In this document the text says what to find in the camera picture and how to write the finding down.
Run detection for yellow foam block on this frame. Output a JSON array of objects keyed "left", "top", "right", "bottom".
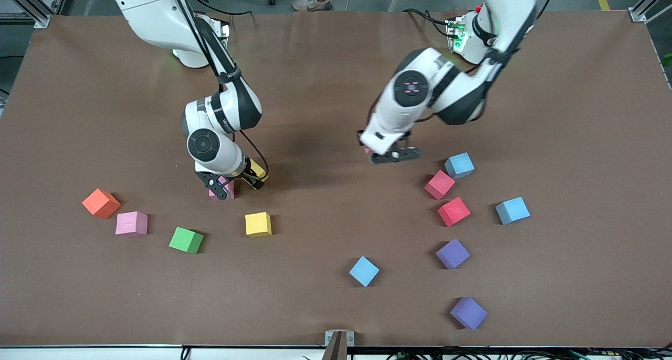
[
  {"left": 249, "top": 158, "right": 269, "bottom": 184},
  {"left": 245, "top": 212, "right": 272, "bottom": 238}
]

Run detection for red foam block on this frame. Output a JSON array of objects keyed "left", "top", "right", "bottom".
[
  {"left": 424, "top": 170, "right": 456, "bottom": 200},
  {"left": 437, "top": 197, "right": 471, "bottom": 227}
]

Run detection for blue foam block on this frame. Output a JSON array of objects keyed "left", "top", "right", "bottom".
[
  {"left": 496, "top": 196, "right": 531, "bottom": 226},
  {"left": 444, "top": 152, "right": 475, "bottom": 179},
  {"left": 349, "top": 256, "right": 380, "bottom": 288}
]

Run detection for green foam block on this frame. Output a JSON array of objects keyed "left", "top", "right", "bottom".
[{"left": 169, "top": 227, "right": 204, "bottom": 255}]

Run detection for purple foam block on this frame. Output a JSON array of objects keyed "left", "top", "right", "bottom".
[
  {"left": 435, "top": 238, "right": 471, "bottom": 270},
  {"left": 450, "top": 297, "right": 488, "bottom": 331}
]

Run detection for white sneaker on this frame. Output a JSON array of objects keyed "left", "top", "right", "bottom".
[{"left": 292, "top": 0, "right": 333, "bottom": 12}]

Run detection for orange foam block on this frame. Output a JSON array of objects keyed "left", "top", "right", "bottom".
[{"left": 82, "top": 188, "right": 121, "bottom": 219}]

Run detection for brown table cover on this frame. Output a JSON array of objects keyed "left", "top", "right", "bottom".
[{"left": 0, "top": 9, "right": 672, "bottom": 348}]

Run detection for black arm base cable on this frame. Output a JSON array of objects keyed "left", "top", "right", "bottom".
[{"left": 402, "top": 7, "right": 453, "bottom": 37}]

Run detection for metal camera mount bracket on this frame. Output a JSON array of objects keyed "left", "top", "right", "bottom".
[{"left": 321, "top": 330, "right": 355, "bottom": 360}]

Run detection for aluminium frame post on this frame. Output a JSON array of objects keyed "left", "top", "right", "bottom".
[
  {"left": 629, "top": 0, "right": 672, "bottom": 24},
  {"left": 0, "top": 0, "right": 72, "bottom": 29}
]

